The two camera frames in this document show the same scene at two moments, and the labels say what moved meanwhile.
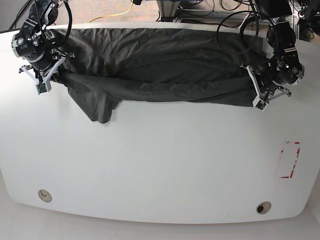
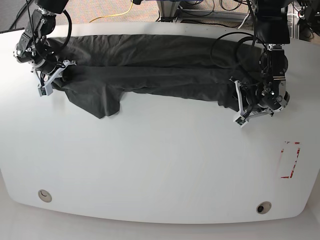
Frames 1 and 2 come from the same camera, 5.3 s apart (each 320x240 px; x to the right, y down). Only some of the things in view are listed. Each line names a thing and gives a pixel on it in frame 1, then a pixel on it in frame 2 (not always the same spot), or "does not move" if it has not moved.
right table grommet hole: (263, 207) does not move
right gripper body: (264, 96) → (248, 103)
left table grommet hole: (44, 195) does not move
